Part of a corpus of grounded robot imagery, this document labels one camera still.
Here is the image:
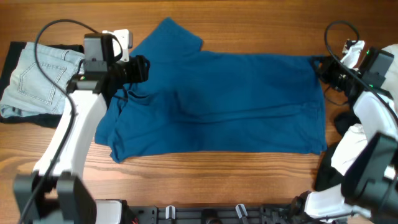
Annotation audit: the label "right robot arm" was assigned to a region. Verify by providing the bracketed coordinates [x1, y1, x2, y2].
[287, 48, 397, 223]

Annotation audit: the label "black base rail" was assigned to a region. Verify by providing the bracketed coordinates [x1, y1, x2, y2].
[96, 198, 348, 224]

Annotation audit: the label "light blue denim jeans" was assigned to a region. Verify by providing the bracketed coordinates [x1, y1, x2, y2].
[1, 42, 84, 118]

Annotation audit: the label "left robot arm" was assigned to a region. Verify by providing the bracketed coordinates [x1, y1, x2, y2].
[13, 29, 150, 223]

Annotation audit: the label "black folded garment left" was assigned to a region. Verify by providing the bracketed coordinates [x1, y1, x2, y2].
[1, 42, 84, 128]

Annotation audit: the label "white garment pile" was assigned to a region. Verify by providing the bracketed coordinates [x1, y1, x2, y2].
[331, 44, 397, 175]

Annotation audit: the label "blue t-shirt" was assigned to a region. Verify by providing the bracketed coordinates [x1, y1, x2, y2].
[95, 18, 326, 162]

